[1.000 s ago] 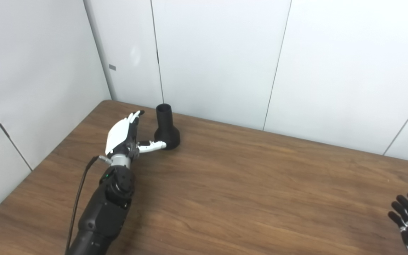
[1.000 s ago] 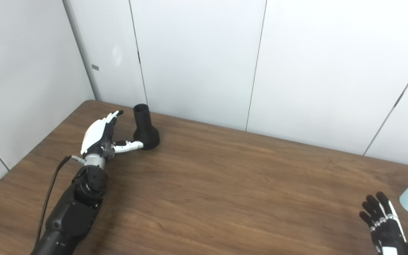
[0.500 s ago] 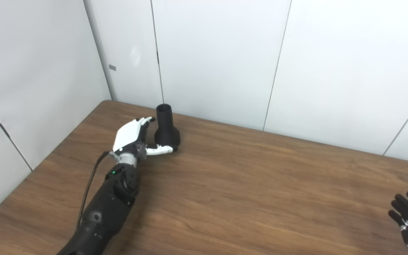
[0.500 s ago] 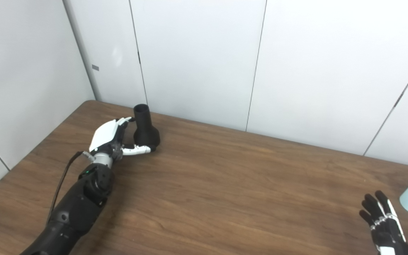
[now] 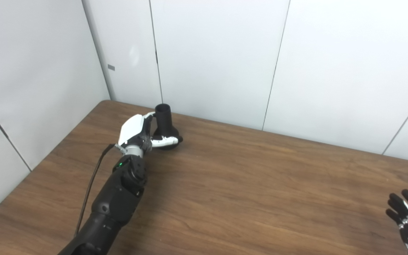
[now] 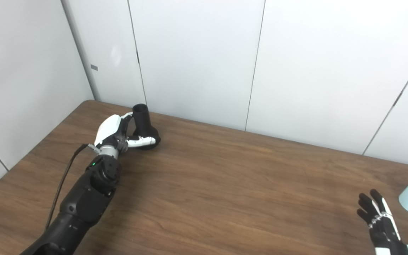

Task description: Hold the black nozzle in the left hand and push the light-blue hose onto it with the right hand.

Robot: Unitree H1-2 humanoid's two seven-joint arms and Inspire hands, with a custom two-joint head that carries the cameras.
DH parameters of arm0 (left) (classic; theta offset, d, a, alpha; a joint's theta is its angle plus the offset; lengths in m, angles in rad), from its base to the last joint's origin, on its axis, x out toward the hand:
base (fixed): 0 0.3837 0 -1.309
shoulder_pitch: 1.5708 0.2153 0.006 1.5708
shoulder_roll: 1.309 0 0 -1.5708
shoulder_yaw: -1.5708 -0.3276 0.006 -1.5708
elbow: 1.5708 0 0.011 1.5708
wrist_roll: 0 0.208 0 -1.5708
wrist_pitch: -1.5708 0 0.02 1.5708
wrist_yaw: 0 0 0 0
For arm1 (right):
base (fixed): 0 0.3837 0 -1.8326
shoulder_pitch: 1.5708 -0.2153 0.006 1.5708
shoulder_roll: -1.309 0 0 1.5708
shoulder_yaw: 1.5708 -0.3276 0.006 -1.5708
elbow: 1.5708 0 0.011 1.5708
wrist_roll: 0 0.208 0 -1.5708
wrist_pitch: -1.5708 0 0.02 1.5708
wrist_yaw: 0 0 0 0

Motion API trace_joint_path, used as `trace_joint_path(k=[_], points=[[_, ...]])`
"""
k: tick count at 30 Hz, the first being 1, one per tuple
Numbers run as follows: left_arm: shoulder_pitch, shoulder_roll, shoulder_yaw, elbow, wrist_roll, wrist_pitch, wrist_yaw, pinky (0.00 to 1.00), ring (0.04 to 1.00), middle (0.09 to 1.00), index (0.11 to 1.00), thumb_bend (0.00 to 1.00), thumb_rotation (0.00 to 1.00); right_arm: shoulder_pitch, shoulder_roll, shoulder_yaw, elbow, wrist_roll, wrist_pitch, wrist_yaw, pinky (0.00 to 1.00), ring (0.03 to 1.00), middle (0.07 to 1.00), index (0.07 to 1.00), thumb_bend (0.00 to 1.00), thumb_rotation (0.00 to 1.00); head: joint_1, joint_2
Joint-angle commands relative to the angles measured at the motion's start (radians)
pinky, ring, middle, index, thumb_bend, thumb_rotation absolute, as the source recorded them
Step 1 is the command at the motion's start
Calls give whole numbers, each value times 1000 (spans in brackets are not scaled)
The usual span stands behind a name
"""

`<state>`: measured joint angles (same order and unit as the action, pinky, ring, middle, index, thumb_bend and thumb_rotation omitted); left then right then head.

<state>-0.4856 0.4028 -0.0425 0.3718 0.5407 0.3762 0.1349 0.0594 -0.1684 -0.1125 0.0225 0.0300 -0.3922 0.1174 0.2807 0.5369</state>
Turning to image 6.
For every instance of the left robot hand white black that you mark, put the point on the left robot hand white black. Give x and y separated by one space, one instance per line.
109 127

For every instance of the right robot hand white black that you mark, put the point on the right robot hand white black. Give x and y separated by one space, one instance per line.
384 230

